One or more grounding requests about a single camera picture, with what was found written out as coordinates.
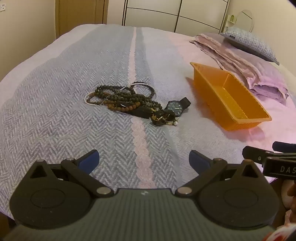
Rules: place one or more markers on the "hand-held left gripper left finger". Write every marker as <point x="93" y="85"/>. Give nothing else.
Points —
<point x="89" y="160"/>

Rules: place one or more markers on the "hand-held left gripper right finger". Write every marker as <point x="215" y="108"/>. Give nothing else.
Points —
<point x="198" y="160"/>

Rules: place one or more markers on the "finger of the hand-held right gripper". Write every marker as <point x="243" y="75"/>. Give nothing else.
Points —
<point x="285" y="146"/>
<point x="253" y="154"/>

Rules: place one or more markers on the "black wristwatch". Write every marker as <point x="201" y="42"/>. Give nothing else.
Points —
<point x="175" y="107"/>

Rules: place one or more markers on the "orange plastic tray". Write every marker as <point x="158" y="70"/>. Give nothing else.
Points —
<point x="215" y="92"/>

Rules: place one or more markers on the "white pearl bead strand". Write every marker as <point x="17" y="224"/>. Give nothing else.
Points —
<point x="91" y="103"/>

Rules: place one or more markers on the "black gold hair clip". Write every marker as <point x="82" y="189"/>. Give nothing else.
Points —
<point x="161" y="115"/>

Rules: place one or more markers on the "red white patterned clothing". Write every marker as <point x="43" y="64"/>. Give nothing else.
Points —
<point x="285" y="234"/>

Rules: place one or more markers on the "folded lilac quilt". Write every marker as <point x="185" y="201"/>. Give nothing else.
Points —
<point x="270" y="81"/>

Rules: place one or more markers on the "black leather band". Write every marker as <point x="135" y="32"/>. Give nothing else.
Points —
<point x="141" y="113"/>

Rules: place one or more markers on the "folded pink sheet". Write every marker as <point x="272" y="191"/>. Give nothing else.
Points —
<point x="222" y="54"/>

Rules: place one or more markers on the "grey checked pillow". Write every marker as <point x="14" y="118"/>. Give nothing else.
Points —
<point x="251" y="41"/>

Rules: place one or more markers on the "round mirror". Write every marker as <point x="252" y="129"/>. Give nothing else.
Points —
<point x="246" y="19"/>

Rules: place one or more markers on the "small green item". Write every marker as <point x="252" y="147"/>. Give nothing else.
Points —
<point x="232" y="18"/>

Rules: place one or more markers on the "wooden door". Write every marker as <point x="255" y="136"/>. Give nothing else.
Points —
<point x="81" y="16"/>

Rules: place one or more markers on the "white wardrobe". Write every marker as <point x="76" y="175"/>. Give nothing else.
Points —
<point x="175" y="14"/>

